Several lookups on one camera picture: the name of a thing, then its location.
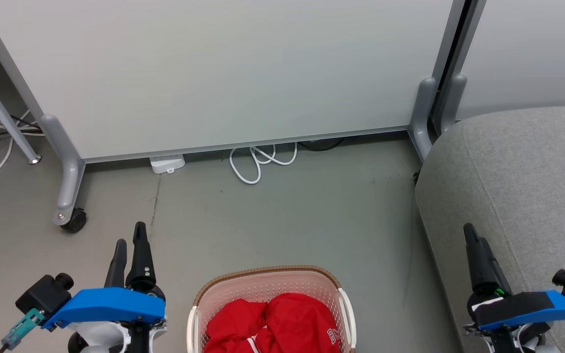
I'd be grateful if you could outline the white plastic laundry basket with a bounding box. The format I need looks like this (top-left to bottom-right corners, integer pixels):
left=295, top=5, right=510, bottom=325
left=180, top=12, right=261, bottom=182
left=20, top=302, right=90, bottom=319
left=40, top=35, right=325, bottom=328
left=187, top=265, right=357, bottom=353

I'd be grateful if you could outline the white cable bundle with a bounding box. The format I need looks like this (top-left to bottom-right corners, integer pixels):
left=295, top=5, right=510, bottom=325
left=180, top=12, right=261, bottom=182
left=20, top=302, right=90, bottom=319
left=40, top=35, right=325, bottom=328
left=0, top=110, right=43, bottom=186

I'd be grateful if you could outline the black floor cable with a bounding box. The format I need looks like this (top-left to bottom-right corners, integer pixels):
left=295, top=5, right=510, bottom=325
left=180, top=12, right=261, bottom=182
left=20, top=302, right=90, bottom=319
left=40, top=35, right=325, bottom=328
left=297, top=138, right=346, bottom=151

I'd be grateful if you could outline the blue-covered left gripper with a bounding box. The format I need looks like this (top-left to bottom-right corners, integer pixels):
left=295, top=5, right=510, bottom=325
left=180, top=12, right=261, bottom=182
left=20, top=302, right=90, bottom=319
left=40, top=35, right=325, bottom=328
left=42, top=222, right=168, bottom=353

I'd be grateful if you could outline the white power strip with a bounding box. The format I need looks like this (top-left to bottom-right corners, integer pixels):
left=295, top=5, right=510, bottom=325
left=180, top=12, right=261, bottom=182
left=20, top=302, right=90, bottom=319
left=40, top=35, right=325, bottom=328
left=149, top=154, right=186, bottom=175

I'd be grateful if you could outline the white looped cable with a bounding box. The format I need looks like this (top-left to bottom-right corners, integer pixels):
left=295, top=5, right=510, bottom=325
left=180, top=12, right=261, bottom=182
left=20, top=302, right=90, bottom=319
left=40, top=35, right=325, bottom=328
left=229, top=142, right=298, bottom=185

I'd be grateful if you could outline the wide white partition panel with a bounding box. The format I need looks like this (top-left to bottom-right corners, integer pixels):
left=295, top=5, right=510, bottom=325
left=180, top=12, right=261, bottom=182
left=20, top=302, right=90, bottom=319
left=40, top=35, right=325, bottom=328
left=0, top=0, right=467, bottom=231

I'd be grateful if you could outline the red garment with printed logo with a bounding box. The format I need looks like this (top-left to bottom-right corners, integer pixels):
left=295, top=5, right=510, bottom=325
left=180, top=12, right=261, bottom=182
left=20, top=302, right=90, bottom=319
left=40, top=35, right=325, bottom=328
left=256, top=293, right=343, bottom=353

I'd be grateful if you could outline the black cable bundle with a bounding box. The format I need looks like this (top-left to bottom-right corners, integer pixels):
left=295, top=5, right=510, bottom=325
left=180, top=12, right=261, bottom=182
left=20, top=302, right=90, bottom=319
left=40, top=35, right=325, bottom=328
left=0, top=114, right=43, bottom=145

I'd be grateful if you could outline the black caster wheel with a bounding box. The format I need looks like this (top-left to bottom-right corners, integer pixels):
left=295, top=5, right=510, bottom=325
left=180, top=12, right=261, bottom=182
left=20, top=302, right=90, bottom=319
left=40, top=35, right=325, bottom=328
left=61, top=208, right=88, bottom=233

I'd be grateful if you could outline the red garment with striped cuff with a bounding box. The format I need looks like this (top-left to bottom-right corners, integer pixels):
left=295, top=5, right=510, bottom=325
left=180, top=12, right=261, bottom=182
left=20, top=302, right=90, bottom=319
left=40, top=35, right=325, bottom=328
left=204, top=299, right=271, bottom=353

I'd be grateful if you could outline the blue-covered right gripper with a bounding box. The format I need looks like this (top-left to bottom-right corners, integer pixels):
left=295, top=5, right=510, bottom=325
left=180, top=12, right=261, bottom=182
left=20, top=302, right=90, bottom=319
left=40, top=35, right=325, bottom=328
left=463, top=223, right=565, bottom=339

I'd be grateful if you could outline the teal cable connector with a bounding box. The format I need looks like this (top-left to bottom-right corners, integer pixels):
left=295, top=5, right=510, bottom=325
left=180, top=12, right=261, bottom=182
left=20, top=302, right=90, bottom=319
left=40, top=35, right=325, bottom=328
left=0, top=309, right=45, bottom=351

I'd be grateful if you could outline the grey fabric sofa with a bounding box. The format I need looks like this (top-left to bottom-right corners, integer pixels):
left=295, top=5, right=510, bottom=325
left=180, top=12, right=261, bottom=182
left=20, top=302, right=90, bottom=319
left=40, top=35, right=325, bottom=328
left=414, top=104, right=565, bottom=353

